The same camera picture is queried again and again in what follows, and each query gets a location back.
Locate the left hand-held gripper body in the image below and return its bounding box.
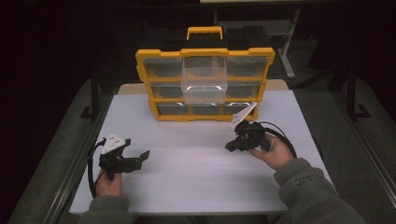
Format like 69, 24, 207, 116
98, 133, 138, 181

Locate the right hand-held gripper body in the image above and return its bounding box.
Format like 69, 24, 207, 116
229, 101, 273, 152

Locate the yellow black organizer case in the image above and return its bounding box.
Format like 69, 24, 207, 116
134, 25, 276, 122

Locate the clear plastic drawer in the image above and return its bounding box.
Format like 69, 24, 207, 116
180, 55, 228, 105

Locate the person's left hand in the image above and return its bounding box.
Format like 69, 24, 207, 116
94, 169, 123, 198

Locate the person's right hand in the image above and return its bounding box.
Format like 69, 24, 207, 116
247, 133, 295, 171

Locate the black metal stand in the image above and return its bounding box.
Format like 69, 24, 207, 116
79, 69, 101, 122
345, 63, 372, 121

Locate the grey desk with white legs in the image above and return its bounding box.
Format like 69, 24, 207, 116
213, 8, 302, 79

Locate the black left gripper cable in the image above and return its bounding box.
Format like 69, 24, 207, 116
87, 137, 107, 199

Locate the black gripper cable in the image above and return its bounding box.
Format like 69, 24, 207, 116
248, 120, 298, 160
87, 137, 107, 199

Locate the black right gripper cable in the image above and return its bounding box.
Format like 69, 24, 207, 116
248, 120, 298, 160

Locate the aluminium frame rail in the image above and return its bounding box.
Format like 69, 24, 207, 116
43, 92, 115, 224
330, 92, 396, 200

